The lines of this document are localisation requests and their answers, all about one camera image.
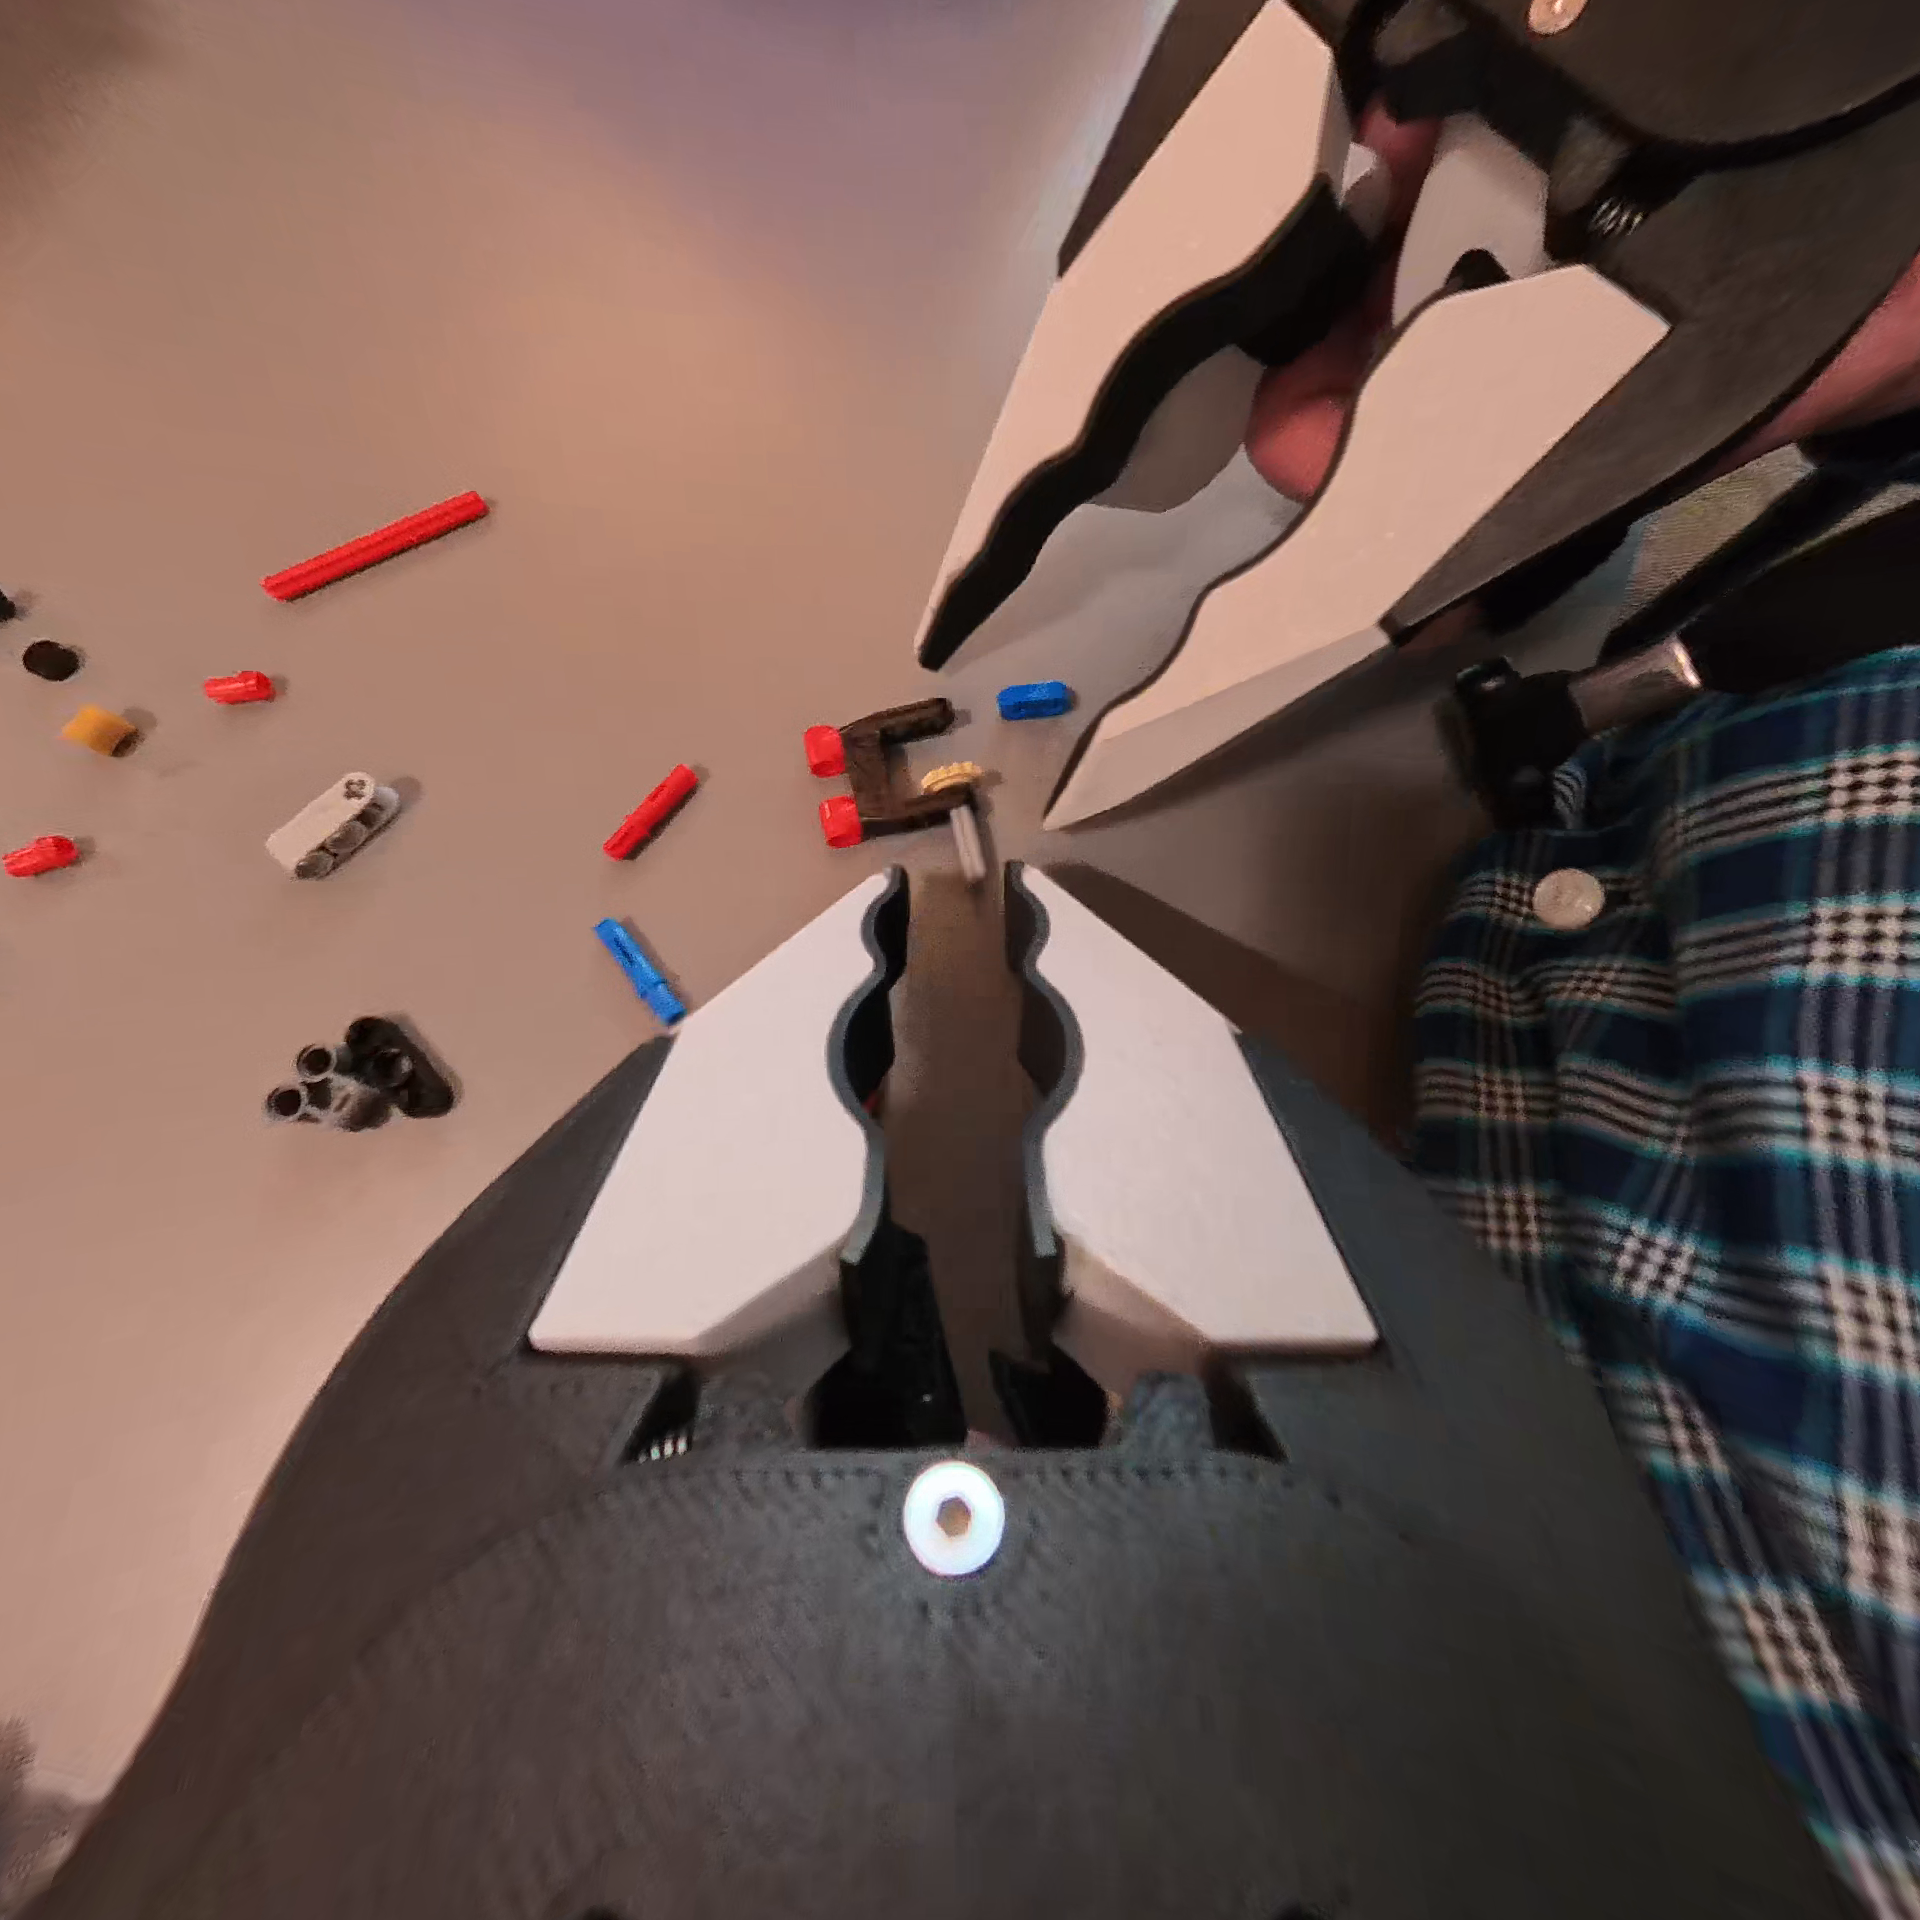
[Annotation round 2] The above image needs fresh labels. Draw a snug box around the long red lego axle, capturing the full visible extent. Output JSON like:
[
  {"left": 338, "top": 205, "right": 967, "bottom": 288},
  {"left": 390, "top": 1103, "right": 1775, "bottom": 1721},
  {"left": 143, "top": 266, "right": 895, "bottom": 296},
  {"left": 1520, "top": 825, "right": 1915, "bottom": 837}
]
[{"left": 260, "top": 491, "right": 494, "bottom": 605}]

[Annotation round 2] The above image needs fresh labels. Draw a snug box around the blue lego pin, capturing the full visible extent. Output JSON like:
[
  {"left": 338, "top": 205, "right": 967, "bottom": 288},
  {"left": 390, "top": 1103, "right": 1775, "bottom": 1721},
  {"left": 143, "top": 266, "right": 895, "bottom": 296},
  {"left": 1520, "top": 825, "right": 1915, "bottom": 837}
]
[{"left": 591, "top": 914, "right": 691, "bottom": 1028}]

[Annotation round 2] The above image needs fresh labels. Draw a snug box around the light grey lego liftarm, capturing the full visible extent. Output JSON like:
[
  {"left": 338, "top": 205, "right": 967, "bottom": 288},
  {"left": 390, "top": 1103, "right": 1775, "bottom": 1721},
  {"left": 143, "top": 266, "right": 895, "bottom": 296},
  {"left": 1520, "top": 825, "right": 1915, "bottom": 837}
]
[{"left": 264, "top": 769, "right": 405, "bottom": 881}]

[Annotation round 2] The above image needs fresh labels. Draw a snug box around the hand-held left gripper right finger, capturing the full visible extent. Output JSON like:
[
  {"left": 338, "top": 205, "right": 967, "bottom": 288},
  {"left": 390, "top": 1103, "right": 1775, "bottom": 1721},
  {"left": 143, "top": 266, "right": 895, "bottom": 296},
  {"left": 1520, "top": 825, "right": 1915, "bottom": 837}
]
[{"left": 1005, "top": 863, "right": 1380, "bottom": 1406}]

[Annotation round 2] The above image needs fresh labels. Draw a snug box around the black lego frame piece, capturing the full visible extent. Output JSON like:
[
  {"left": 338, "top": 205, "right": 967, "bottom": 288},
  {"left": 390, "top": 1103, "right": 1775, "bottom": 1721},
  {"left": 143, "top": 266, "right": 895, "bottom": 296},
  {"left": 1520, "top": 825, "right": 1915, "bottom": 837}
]
[{"left": 830, "top": 695, "right": 962, "bottom": 837}]

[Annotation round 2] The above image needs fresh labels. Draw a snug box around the person's right forearm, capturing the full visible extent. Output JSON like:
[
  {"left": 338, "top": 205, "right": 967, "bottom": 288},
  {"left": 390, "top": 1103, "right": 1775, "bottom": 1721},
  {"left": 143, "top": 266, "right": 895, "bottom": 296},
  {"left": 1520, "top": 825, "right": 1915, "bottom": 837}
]
[{"left": 1785, "top": 255, "right": 1920, "bottom": 459}]

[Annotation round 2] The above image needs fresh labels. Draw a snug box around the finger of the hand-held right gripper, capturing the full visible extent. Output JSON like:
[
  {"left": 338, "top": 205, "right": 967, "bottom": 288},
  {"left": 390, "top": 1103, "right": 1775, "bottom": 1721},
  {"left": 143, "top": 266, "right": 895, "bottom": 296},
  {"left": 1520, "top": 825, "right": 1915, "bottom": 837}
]
[
  {"left": 1040, "top": 118, "right": 1677, "bottom": 833},
  {"left": 912, "top": 0, "right": 1393, "bottom": 674}
]

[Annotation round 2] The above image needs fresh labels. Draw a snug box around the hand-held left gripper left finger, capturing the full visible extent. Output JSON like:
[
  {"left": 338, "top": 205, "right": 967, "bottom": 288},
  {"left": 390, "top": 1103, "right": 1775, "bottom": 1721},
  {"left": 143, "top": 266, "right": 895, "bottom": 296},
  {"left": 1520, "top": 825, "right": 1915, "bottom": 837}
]
[{"left": 528, "top": 867, "right": 912, "bottom": 1377}]

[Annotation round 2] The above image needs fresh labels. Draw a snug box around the black badge reel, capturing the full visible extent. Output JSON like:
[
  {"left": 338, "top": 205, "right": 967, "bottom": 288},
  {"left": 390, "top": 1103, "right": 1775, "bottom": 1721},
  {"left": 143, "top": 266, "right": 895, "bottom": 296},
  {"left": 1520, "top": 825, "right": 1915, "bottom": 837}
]
[{"left": 1434, "top": 657, "right": 1580, "bottom": 831}]

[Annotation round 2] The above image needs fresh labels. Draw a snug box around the blue plaid shirt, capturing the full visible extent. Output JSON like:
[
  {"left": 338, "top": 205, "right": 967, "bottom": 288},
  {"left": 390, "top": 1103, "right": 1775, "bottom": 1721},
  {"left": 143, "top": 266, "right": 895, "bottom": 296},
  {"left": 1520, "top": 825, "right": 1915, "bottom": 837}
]
[{"left": 1404, "top": 452, "right": 1920, "bottom": 1920}]

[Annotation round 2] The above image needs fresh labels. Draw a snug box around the black grey lego connector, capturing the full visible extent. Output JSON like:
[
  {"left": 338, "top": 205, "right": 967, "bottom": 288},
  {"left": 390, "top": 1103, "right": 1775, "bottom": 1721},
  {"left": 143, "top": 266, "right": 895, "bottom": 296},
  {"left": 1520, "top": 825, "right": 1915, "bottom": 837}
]
[{"left": 264, "top": 1015, "right": 458, "bottom": 1133}]

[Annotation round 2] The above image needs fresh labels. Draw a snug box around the black lanyard strap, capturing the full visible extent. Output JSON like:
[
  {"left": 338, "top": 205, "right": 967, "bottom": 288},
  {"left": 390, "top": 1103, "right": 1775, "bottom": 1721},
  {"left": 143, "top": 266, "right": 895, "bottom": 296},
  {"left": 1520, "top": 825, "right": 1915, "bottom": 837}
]
[{"left": 1599, "top": 496, "right": 1920, "bottom": 726}]

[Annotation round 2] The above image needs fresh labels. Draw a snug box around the person's right hand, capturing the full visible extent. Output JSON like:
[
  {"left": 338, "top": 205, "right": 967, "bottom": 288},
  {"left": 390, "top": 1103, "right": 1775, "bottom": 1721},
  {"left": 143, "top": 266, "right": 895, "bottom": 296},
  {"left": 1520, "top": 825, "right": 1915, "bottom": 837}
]
[{"left": 1253, "top": 111, "right": 1447, "bottom": 503}]

